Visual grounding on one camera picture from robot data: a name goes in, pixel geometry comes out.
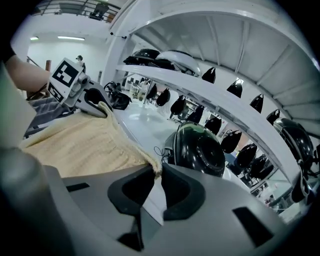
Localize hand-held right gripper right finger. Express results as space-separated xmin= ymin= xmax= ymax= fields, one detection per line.
xmin=140 ymin=162 xmax=298 ymax=256

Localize black strapped headgear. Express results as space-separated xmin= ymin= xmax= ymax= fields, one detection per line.
xmin=103 ymin=81 xmax=133 ymax=111

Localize gray clothes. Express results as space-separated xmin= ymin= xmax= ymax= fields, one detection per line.
xmin=23 ymin=96 xmax=77 ymax=138

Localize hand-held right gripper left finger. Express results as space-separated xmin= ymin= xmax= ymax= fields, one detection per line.
xmin=42 ymin=163 xmax=163 ymax=256

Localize flat black shell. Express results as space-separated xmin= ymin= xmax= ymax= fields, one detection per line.
xmin=122 ymin=55 xmax=151 ymax=67

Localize black dome shell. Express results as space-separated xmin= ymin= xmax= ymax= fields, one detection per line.
xmin=131 ymin=48 xmax=161 ymax=61

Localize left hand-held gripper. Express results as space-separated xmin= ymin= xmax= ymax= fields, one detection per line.
xmin=46 ymin=57 xmax=113 ymax=119

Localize white dome shell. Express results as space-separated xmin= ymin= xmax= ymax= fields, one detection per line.
xmin=154 ymin=49 xmax=202 ymax=76

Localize dark metal railing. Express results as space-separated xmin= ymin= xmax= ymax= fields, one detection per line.
xmin=32 ymin=0 xmax=121 ymax=24

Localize white metal shelf rack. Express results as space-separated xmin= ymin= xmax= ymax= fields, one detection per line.
xmin=103 ymin=0 xmax=320 ymax=226

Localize cream knit clothes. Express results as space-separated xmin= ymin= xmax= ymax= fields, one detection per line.
xmin=21 ymin=101 xmax=163 ymax=180

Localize long ceiling light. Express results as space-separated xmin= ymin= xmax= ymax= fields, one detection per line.
xmin=57 ymin=35 xmax=86 ymax=41

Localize person's left forearm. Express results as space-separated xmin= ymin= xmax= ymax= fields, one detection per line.
xmin=6 ymin=54 xmax=51 ymax=93

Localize thin black cable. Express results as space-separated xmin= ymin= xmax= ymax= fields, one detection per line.
xmin=153 ymin=146 xmax=174 ymax=164

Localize black helmet with straps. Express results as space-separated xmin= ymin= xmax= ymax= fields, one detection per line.
xmin=272 ymin=117 xmax=318 ymax=205

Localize large glossy black helmet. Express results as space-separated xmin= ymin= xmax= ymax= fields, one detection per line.
xmin=163 ymin=121 xmax=227 ymax=179

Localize row of black hanging shells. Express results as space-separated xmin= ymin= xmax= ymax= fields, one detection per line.
xmin=145 ymin=66 xmax=282 ymax=181

